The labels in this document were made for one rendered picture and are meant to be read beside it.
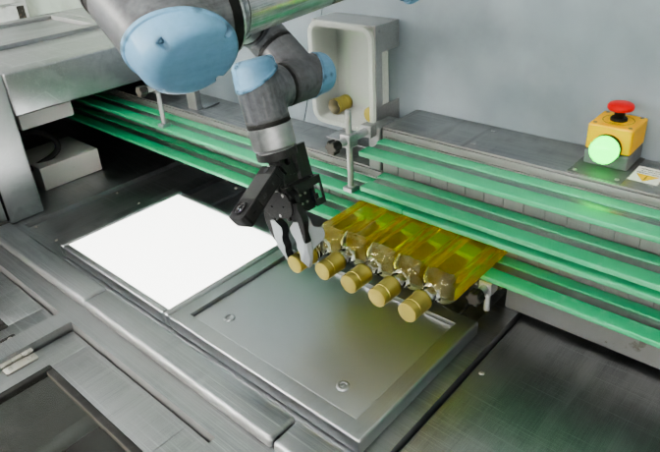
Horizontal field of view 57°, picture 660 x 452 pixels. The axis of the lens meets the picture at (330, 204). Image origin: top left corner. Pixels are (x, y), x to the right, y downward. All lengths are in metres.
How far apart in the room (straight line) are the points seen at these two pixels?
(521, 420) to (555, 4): 0.67
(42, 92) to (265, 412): 1.06
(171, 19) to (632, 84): 0.74
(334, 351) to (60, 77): 1.04
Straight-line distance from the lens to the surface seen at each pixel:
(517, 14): 1.16
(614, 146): 1.04
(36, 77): 1.71
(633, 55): 1.10
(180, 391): 1.09
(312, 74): 1.06
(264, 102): 0.99
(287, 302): 1.20
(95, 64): 1.78
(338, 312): 1.16
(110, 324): 1.26
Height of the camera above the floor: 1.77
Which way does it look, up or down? 40 degrees down
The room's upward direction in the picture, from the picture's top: 120 degrees counter-clockwise
